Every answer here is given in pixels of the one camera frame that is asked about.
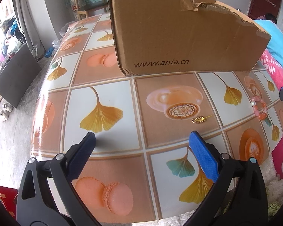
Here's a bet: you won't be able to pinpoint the white shoes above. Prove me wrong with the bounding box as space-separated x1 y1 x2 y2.
0 94 13 123

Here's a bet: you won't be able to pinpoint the light blue blanket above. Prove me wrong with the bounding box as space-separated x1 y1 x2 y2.
253 19 283 63

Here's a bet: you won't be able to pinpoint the white printed bag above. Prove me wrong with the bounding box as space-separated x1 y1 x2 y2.
70 0 86 17

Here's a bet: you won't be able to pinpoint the pink floral blanket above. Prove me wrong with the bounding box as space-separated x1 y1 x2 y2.
257 49 283 179

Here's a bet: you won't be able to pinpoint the tiled ginkgo print tablecloth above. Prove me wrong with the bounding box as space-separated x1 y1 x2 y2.
31 13 283 222

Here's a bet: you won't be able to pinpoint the wooden chair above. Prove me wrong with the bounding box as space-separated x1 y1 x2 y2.
69 0 109 20

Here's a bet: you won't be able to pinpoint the clear plastic bags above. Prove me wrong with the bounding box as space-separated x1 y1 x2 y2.
52 27 69 47

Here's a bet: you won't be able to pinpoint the brown cardboard box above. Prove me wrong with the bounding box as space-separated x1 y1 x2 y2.
107 0 272 76

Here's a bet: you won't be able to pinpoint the dark grey cabinet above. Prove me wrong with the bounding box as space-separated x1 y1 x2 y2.
0 44 42 109

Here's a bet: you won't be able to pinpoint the gold leaf pin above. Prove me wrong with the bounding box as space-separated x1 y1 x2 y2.
191 115 213 123

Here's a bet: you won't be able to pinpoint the blue slippers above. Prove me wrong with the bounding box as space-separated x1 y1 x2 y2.
44 47 56 58

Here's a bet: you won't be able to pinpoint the red box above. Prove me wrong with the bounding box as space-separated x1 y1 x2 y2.
0 186 18 219

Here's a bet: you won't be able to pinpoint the grey curtain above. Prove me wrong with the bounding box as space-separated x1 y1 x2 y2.
12 0 57 58

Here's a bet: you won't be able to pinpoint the white fluffy garment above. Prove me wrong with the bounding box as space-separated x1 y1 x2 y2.
259 155 283 219

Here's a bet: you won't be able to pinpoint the pile of clothes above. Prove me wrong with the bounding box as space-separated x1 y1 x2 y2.
0 16 23 76

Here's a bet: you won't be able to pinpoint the pink bead bracelet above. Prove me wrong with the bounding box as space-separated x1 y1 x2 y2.
251 95 269 120

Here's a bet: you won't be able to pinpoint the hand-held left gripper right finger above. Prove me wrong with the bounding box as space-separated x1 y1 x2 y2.
185 131 268 226

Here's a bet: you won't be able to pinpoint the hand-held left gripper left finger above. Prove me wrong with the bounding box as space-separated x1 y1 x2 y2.
16 132 96 226

